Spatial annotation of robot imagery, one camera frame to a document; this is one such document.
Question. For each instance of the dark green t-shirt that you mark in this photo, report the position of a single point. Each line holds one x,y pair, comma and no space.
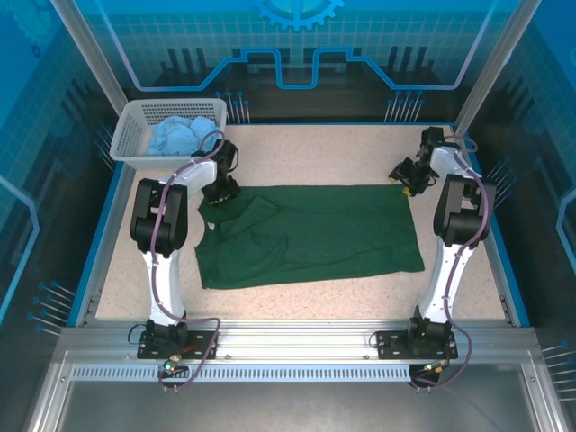
315,234

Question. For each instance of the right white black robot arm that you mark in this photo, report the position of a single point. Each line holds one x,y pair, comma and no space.
450,274

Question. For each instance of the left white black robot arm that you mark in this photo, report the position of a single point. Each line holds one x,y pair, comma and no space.
164,279

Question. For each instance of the light blue t-shirt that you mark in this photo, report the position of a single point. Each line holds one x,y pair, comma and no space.
175,135

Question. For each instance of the grey perforated plastic basket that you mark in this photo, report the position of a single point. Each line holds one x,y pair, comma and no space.
128,144

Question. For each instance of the small green-lit connector board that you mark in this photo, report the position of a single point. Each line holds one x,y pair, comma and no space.
172,365
434,366

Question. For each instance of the grey metal shelf panel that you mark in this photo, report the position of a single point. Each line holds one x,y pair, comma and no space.
292,405

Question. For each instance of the aluminium side rail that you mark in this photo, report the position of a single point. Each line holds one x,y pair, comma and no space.
495,270
116,202

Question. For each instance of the aluminium frame post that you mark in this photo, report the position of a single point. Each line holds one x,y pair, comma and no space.
501,54
85,49

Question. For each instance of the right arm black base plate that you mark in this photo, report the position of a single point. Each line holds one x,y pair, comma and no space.
391,344

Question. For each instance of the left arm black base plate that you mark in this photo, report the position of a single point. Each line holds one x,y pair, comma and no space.
198,344

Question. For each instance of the aluminium frame beam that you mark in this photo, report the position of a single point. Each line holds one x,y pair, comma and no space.
292,337

